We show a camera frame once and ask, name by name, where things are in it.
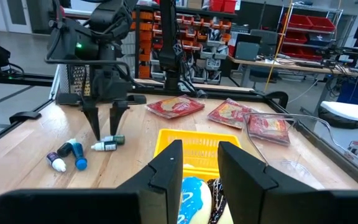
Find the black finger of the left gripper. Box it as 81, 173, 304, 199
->
109, 102, 129, 136
81, 105, 101, 141

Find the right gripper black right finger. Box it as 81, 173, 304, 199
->
218, 141, 358, 224

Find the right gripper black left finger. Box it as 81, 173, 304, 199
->
0, 139, 183, 224

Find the green bottle with grey cap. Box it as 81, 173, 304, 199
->
100, 134, 126, 146

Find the dark green bottle white cap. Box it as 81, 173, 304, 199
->
90, 140, 118, 152

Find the chocolate frosted toy donut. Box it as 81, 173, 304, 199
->
206, 177, 229, 224

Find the blue frosted toy donut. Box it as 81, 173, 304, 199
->
177, 176, 213, 224

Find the blue bottle with blue cap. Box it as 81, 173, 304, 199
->
70, 142, 88, 171

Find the metal box grater red base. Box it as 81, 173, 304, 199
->
54, 63, 94, 106

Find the purple bottle with white cap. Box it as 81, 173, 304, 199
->
45, 151, 67, 173

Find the red popcorn packet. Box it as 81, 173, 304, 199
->
145, 95, 206, 119
206, 98, 256, 130
247, 113, 291, 147

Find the clear plastic container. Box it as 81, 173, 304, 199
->
242, 112, 358, 190

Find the black table clamp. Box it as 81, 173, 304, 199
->
261, 90, 289, 110
9, 111, 42, 124

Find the shelf with orange bins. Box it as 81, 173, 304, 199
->
131, 2, 239, 85

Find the wooden workbench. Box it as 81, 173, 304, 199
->
227, 54, 358, 94

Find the white padded seat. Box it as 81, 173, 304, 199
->
318, 100, 358, 130

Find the grey equipment box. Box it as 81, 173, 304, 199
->
234, 41, 260, 62

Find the yellow pole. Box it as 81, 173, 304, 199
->
263, 0, 293, 93

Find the dark grey equipment case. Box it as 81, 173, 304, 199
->
249, 29, 279, 57

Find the metal rack with red bins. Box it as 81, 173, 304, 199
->
278, 1, 344, 63

